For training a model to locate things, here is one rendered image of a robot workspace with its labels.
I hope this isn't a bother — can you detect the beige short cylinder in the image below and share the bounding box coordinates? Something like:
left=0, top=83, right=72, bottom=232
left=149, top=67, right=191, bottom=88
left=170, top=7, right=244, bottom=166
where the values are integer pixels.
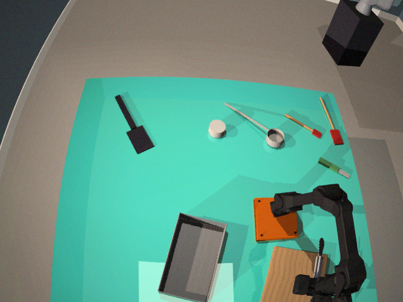
left=208, top=120, right=226, bottom=138

